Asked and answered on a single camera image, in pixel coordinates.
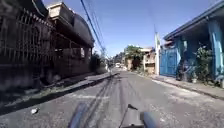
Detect dark metal fence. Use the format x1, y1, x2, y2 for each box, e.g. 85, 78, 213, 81
0, 6, 93, 92

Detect dark two-storey building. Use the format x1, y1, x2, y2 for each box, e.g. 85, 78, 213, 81
46, 1, 96, 68

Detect overhead wires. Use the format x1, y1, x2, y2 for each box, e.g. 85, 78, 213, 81
79, 0, 108, 56

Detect grey concrete road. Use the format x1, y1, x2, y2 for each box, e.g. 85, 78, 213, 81
0, 68, 224, 128

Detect beige building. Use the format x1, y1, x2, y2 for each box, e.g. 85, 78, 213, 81
139, 46, 158, 75

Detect green tree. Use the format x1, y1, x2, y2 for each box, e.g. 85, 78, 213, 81
123, 44, 145, 72

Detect small pale stone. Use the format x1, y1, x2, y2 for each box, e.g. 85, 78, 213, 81
30, 107, 40, 116

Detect pale pole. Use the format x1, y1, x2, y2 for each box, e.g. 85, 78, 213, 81
153, 31, 162, 76

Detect blue building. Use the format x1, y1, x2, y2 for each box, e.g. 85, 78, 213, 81
159, 1, 224, 88

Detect potted green plant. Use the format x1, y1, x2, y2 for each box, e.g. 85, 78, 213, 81
194, 44, 214, 84

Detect concrete pavement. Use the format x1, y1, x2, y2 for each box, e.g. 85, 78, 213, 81
0, 71, 113, 112
146, 73, 224, 101

